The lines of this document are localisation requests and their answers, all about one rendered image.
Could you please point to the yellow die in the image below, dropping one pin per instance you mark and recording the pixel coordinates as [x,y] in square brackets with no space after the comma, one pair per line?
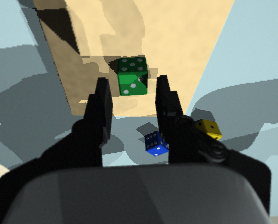
[209,127]

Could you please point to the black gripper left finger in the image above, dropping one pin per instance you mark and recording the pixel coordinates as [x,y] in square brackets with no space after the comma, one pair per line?
[76,150]

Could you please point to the green die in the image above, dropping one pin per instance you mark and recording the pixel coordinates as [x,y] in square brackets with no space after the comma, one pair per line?
[132,74]

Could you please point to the blue die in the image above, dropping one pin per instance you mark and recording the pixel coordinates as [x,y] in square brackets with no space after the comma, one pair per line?
[155,145]

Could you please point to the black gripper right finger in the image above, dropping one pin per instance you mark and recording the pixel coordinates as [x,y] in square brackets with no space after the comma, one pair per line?
[188,144]

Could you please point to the tan square mat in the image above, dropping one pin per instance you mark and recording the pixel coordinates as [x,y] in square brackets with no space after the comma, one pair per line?
[87,37]

